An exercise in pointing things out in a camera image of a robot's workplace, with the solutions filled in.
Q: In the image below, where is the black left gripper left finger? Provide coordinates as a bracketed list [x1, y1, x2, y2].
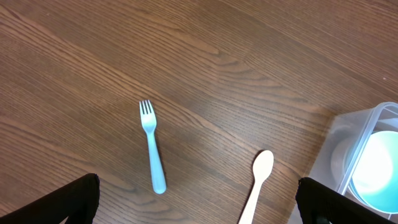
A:
[1, 173, 100, 224]

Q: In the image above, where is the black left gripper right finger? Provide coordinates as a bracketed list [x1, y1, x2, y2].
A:
[295, 177, 394, 224]

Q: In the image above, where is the light blue plastic bowl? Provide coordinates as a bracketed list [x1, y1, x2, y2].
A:
[351, 131, 397, 214]

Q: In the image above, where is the clear plastic container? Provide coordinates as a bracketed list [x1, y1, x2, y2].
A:
[288, 102, 397, 224]

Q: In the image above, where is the white plastic spoon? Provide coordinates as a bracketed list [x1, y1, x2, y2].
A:
[238, 150, 274, 224]

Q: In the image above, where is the light blue plastic fork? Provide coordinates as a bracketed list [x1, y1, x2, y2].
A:
[139, 100, 167, 194]

